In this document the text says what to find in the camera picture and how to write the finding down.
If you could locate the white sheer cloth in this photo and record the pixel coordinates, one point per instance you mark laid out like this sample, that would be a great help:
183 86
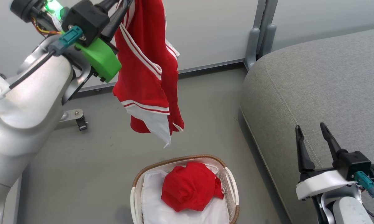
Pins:
152 199

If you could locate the plain red garment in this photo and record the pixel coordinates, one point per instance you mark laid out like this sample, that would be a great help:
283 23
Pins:
188 186

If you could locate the grey partition post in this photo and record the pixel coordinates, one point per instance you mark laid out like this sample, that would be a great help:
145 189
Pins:
261 34

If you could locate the red shirt with white stripes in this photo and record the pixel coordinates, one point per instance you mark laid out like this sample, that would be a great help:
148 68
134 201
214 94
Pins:
143 87

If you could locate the grey fabric sofa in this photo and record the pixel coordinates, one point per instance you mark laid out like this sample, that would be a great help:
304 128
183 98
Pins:
323 87

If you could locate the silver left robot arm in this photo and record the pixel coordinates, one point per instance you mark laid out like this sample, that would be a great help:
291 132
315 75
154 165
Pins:
25 102

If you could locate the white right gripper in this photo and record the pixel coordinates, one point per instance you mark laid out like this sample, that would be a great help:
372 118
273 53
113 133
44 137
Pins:
320 185

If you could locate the white basket with woven rim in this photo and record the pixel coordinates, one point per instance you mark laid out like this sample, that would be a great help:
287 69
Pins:
232 186

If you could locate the metal partition foot with caster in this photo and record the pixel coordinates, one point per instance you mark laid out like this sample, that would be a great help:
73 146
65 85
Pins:
76 116

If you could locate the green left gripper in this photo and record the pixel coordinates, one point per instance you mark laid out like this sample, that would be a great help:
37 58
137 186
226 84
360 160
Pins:
101 59

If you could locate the grey partition bottom rail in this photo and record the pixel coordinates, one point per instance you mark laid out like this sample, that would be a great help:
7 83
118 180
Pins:
205 67

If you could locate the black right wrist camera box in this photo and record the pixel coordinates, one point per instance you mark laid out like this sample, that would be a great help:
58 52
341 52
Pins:
353 166

